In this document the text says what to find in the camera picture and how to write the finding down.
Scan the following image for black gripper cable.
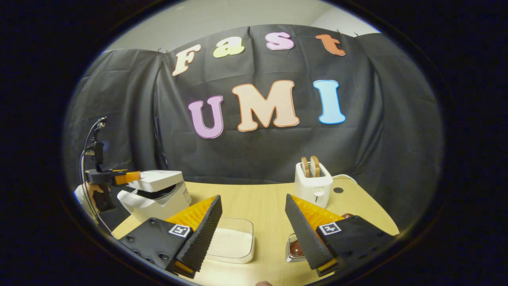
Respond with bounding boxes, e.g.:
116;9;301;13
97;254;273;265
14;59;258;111
79;118;115;237

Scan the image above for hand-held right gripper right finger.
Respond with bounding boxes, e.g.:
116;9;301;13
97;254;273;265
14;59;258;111
285;194;397;277

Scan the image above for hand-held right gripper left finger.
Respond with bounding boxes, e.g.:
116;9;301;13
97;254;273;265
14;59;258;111
119;195;223;278

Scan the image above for clear plastic box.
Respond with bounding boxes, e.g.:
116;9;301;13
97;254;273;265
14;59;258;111
204;217;254;264

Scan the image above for white toaster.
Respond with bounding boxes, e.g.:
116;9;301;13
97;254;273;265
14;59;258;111
294;162;334;209

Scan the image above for white rice cooker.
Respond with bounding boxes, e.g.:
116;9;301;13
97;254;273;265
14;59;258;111
117;170;192;224

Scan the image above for brown wooden spoon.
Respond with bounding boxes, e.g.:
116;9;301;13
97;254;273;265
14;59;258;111
289;213;354;258

